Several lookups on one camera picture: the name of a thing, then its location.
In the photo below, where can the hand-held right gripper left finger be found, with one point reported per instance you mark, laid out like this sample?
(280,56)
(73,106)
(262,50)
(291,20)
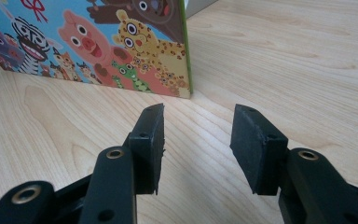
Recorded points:
(147,146)

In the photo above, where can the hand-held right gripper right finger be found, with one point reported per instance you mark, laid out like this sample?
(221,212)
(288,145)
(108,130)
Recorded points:
(254,149)

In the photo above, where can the colourful animal picture book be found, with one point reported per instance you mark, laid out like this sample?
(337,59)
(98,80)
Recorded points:
(105,43)

